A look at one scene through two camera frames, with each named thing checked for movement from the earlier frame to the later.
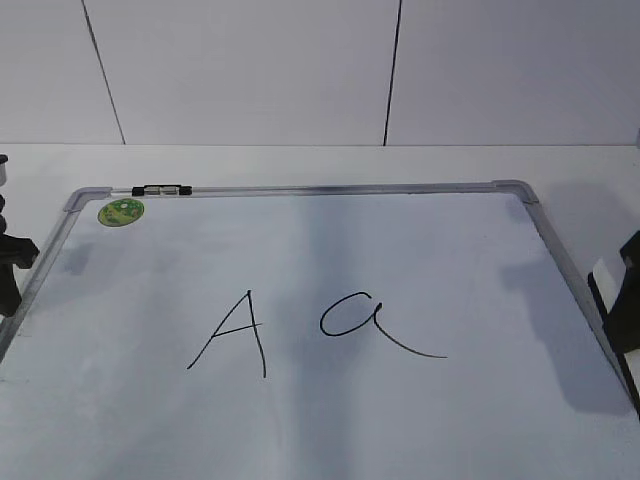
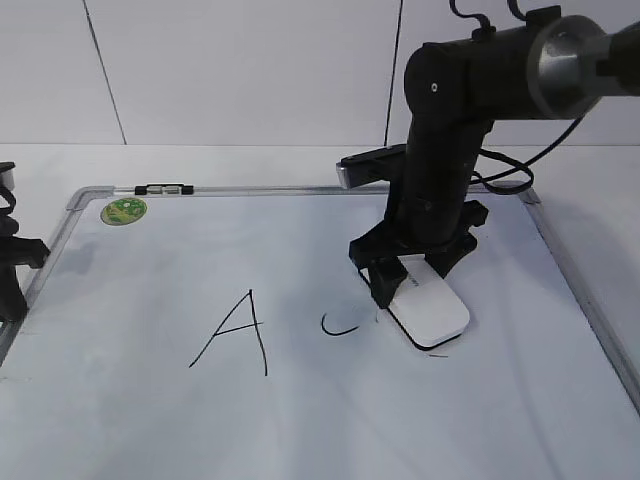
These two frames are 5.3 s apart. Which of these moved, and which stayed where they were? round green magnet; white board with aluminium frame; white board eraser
Moved: white board eraser
Stayed: round green magnet; white board with aluminium frame
